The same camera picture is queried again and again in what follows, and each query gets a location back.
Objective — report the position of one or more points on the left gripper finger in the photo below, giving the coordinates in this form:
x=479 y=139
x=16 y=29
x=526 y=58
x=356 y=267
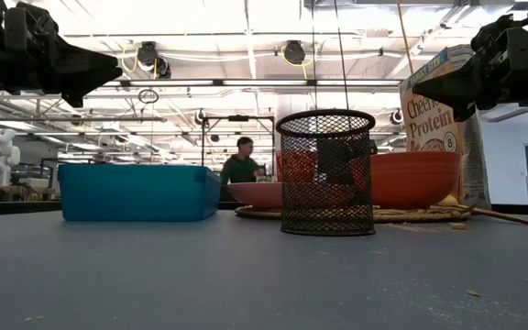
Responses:
x=85 y=69
x=73 y=97

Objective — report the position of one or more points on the orange Cheerios cereal box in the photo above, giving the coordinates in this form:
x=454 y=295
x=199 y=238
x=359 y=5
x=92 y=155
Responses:
x=429 y=128

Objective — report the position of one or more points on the red bowl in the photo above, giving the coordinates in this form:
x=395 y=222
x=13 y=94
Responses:
x=415 y=179

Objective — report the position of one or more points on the wooden spoon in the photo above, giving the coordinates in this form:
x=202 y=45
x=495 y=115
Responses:
x=498 y=215

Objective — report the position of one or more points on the black mesh cup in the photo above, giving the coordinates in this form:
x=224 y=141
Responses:
x=328 y=224

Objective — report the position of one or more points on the pink plate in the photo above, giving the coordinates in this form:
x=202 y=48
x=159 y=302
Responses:
x=255 y=194

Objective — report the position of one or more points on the white robot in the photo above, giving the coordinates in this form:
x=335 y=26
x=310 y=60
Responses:
x=0 y=156

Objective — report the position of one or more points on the cereal crumb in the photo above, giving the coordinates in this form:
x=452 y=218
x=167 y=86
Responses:
x=458 y=225
x=473 y=292

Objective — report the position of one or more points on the teal plastic bin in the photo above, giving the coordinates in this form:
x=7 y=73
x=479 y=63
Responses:
x=135 y=192

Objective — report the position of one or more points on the person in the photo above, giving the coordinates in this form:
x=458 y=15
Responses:
x=238 y=172

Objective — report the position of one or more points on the round woven placemat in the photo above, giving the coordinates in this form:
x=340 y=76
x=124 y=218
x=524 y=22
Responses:
x=255 y=213

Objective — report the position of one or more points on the black metal rack frame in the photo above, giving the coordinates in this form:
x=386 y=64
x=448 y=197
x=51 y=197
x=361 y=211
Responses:
x=238 y=118

